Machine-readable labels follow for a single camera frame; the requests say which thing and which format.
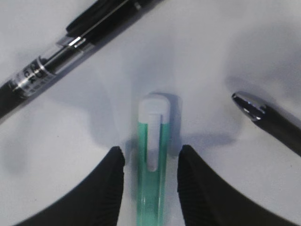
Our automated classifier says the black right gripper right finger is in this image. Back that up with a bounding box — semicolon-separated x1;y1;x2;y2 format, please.
177;145;294;226

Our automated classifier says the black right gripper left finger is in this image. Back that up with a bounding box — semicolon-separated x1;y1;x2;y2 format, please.
19;146;125;226

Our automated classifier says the mint green utility knife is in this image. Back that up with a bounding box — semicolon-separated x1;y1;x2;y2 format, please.
136;94;170;226

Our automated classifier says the black gel pen middle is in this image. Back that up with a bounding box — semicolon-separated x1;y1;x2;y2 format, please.
231;91;301;155

